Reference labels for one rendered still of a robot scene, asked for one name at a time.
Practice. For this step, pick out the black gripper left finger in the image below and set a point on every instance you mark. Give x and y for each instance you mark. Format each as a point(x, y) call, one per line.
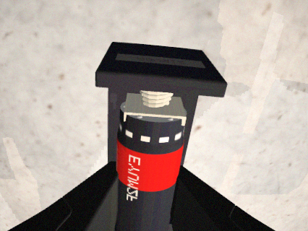
point(91, 206)

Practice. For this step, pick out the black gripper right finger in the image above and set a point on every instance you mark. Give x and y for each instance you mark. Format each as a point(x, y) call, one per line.
point(198, 207)

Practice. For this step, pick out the black battery holder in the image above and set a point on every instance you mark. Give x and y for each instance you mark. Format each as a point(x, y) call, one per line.
point(155, 80)

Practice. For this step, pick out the dark grey cylindrical battery with red label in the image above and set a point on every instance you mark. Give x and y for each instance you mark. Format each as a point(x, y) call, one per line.
point(148, 158)

